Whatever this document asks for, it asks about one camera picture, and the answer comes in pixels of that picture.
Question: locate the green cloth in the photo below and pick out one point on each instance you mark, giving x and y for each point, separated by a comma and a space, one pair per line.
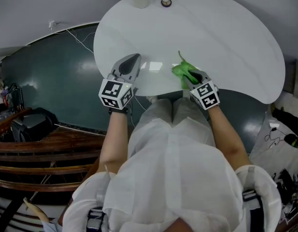
180, 69

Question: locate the white tabletop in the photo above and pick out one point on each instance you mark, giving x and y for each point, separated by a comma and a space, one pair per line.
199, 33

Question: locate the dark wooden railing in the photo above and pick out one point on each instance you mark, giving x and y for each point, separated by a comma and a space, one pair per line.
42, 151

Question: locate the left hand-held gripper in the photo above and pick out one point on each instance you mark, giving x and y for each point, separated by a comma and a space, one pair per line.
115, 91

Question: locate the person's left forearm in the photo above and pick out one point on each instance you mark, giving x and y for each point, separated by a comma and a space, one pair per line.
115, 134

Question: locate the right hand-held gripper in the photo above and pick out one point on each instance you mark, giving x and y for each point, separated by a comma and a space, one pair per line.
206, 93

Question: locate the person's grey trousers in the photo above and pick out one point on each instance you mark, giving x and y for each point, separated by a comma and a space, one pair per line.
160, 112

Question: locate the round black compact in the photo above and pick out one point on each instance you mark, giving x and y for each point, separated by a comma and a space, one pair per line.
166, 2

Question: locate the person's right forearm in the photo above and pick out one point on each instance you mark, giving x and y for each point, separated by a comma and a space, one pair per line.
226, 134

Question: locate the white wall plug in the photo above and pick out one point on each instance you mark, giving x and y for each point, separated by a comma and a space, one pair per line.
52, 24

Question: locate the person's white shoe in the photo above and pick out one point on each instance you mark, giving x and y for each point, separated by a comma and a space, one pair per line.
152, 98

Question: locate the white sheet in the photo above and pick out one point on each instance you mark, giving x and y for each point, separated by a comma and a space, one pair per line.
274, 158

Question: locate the person's white shirt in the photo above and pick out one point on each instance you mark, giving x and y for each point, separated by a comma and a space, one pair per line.
173, 178

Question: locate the black bag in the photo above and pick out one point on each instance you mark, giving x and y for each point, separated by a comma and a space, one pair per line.
34, 123

